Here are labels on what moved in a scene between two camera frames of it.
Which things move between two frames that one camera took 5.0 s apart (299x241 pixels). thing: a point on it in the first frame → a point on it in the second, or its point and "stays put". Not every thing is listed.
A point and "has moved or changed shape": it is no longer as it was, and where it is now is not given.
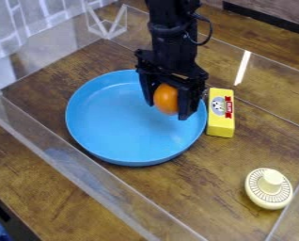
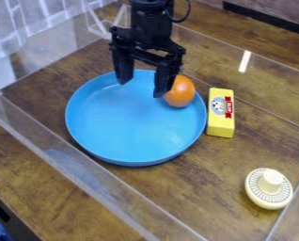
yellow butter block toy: (220, 120) stays put
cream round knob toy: (267, 188) stays put
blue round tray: (117, 129) stays put
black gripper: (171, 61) → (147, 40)
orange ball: (165, 99) has moved or changed shape
